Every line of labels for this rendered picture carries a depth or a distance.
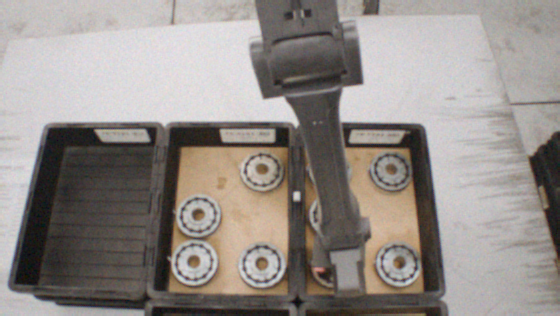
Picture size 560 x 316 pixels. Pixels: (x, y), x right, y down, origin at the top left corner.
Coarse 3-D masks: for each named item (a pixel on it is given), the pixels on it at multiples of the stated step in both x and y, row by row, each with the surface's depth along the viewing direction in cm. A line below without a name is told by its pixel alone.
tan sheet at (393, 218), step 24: (360, 168) 113; (312, 192) 110; (360, 192) 110; (408, 192) 110; (384, 216) 108; (408, 216) 108; (312, 240) 105; (384, 240) 105; (408, 240) 105; (312, 288) 101; (384, 288) 101; (408, 288) 100
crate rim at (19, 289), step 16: (48, 128) 106; (96, 128) 107; (112, 128) 107; (128, 128) 107; (160, 128) 106; (160, 144) 104; (32, 176) 101; (32, 192) 99; (16, 240) 95; (144, 240) 95; (16, 256) 93; (144, 256) 93; (16, 272) 92; (144, 272) 92; (16, 288) 90; (32, 288) 90; (48, 288) 91; (64, 288) 90; (80, 288) 90; (96, 288) 90; (144, 288) 91
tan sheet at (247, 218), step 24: (192, 168) 113; (216, 168) 113; (192, 192) 110; (216, 192) 110; (240, 192) 110; (240, 216) 108; (264, 216) 108; (216, 240) 105; (240, 240) 105; (264, 240) 105; (192, 264) 103; (264, 264) 103; (192, 288) 101; (216, 288) 101; (240, 288) 101
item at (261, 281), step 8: (248, 248) 101; (256, 248) 102; (264, 248) 102; (272, 248) 101; (240, 256) 100; (248, 256) 100; (272, 256) 100; (280, 256) 100; (240, 264) 100; (248, 264) 100; (280, 264) 100; (240, 272) 99; (248, 272) 99; (272, 272) 99; (280, 272) 99; (248, 280) 98; (256, 280) 99; (264, 280) 99; (272, 280) 98
